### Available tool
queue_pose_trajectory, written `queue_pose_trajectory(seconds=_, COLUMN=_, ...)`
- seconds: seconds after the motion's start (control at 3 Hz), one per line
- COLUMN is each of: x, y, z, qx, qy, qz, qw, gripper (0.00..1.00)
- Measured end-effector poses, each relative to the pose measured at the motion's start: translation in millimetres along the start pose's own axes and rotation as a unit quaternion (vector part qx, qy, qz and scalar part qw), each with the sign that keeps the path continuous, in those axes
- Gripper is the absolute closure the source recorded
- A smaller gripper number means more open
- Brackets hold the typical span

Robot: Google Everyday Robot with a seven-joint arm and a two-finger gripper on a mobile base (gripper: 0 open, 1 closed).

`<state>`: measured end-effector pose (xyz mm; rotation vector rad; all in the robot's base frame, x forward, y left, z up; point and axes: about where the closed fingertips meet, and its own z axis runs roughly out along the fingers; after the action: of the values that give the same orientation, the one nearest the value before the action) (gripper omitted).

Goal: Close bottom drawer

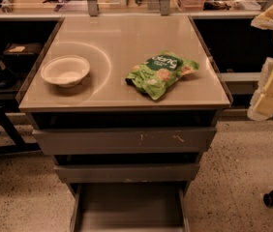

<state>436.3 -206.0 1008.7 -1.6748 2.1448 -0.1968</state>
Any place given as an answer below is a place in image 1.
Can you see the grey bottom drawer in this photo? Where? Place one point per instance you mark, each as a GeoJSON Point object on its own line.
{"type": "Point", "coordinates": [133, 207]}

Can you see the grey middle drawer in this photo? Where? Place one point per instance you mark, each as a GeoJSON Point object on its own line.
{"type": "Point", "coordinates": [128, 168]}

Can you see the black bag under desk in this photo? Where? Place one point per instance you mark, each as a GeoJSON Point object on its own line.
{"type": "Point", "coordinates": [22, 56]}

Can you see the grey top drawer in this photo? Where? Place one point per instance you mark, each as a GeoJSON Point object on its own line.
{"type": "Point", "coordinates": [83, 133]}

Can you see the white paper bowl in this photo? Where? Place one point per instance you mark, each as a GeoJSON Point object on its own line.
{"type": "Point", "coordinates": [65, 71]}

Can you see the grey drawer cabinet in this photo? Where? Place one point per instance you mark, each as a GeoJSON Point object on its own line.
{"type": "Point", "coordinates": [113, 44]}

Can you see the green snack bag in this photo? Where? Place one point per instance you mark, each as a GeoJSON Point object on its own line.
{"type": "Point", "coordinates": [155, 75]}

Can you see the black table leg frame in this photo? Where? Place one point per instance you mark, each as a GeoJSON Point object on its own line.
{"type": "Point", "coordinates": [19, 145]}

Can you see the grey drawer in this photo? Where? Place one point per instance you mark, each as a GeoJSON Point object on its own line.
{"type": "Point", "coordinates": [133, 207]}
{"type": "Point", "coordinates": [83, 133]}
{"type": "Point", "coordinates": [128, 168]}

